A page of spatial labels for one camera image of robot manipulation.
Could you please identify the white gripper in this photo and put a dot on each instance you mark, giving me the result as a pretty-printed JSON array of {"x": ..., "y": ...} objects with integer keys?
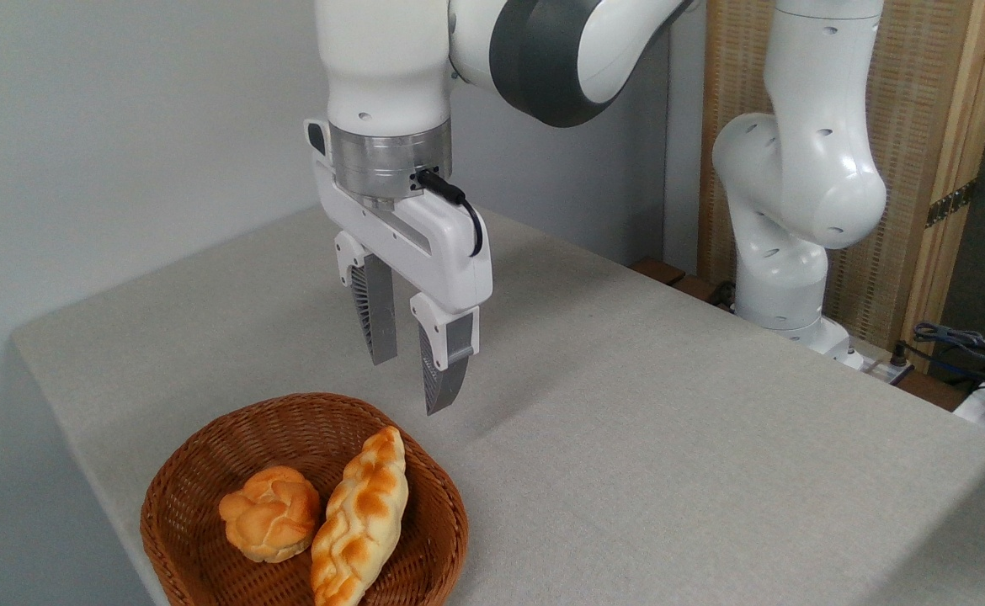
[{"x": 446, "y": 244}]

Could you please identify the brown wicker basket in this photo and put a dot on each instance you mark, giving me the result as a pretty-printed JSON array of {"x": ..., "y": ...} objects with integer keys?
[{"x": 231, "y": 454}]

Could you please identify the black plug at robot base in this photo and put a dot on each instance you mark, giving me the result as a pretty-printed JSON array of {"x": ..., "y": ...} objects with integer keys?
[{"x": 901, "y": 355}]

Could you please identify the metal screen hinge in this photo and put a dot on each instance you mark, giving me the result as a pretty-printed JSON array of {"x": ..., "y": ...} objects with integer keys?
[{"x": 951, "y": 204}]

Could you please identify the round golden bread roll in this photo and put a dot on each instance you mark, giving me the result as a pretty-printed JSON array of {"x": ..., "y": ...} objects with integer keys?
[{"x": 272, "y": 513}]

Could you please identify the wooden woven folding screen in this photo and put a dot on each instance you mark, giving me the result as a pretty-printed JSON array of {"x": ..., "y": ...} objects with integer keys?
[{"x": 918, "y": 101}]

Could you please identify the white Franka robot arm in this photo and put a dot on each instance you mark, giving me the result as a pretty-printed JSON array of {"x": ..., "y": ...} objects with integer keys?
[{"x": 383, "y": 59}]

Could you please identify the long braided bread loaf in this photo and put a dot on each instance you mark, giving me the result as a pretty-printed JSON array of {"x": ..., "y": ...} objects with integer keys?
[{"x": 362, "y": 513}]

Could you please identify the brown wooden ledge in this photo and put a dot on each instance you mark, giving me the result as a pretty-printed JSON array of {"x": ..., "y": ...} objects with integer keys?
[{"x": 659, "y": 270}]

